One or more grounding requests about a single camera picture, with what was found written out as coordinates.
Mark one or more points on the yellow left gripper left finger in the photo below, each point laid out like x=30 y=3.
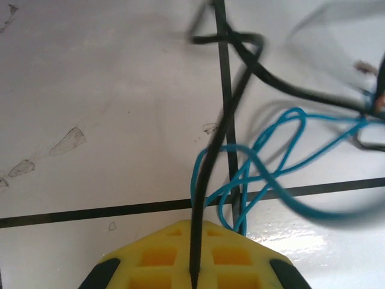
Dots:
x=156 y=259

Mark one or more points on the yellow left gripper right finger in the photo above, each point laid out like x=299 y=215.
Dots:
x=231 y=259

